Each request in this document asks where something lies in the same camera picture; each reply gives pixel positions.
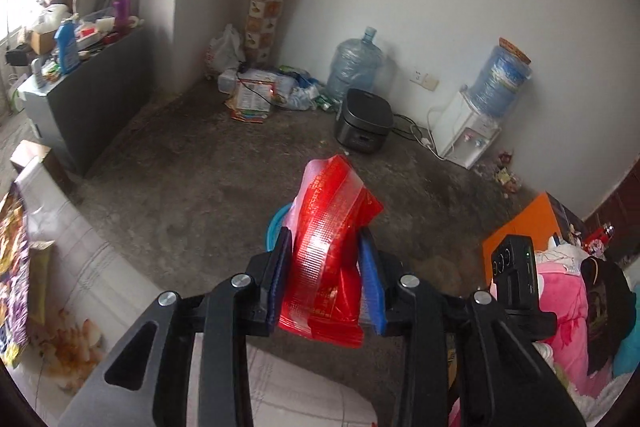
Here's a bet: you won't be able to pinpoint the blue plastic mesh basket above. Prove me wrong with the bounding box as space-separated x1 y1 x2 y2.
263 202 302 254

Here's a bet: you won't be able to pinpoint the brown cardboard box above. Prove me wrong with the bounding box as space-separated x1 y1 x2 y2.
9 140 77 195

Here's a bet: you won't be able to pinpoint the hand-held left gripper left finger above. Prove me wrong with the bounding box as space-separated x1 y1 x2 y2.
57 227 294 427

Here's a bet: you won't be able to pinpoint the tall patterned paper roll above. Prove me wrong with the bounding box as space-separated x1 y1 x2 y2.
243 0 301 63

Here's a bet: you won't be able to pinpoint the white plastic bag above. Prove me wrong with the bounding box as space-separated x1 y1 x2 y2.
203 24 246 81

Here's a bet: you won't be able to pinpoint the grey cabinet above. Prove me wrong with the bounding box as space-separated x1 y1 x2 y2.
22 27 156 178

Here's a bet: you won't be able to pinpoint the wall socket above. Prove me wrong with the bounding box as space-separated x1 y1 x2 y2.
409 69 440 90

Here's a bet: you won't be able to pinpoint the purple bottle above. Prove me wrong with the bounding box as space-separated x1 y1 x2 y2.
112 0 132 33

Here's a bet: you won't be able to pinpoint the red flask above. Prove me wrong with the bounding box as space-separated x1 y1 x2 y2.
582 222 617 249

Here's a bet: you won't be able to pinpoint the black printed garment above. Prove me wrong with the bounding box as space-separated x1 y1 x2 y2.
579 256 637 376

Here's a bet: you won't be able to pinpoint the colourful printed snack bag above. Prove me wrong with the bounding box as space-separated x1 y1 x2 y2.
0 189 32 369

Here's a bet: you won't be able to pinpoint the scattered snack wrappers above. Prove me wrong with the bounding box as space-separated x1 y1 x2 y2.
494 149 522 194

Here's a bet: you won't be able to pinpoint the blue detergent bottle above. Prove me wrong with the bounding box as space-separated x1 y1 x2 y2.
53 22 81 76

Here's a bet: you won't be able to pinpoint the clear plastic storage box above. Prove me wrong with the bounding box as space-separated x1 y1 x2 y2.
217 69 241 94

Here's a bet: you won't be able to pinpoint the black rice cooker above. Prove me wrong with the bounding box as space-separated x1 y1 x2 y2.
333 88 395 156

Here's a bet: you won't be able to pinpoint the orange box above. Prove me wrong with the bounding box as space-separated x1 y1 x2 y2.
482 192 566 289

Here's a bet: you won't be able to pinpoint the red printed paper stack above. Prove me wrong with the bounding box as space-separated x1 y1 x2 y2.
224 76 279 124

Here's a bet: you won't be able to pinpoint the white water dispenser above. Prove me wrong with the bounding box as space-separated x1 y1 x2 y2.
429 89 501 170

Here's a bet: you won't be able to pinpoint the white quilted bedsheet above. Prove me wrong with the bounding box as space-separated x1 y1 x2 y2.
9 156 378 427

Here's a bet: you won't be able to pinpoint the empty blue water jug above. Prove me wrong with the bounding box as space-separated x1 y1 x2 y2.
325 26 384 103

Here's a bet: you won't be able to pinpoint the pink blanket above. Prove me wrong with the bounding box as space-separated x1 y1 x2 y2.
529 246 592 390

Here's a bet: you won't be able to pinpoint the wrapped blue water jug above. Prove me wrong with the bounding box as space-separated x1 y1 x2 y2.
467 37 532 118

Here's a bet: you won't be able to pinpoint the red plastic wrapper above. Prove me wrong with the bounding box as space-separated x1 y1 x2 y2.
277 154 385 349

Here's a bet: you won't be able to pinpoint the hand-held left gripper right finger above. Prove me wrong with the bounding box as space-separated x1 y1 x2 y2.
358 227 587 427

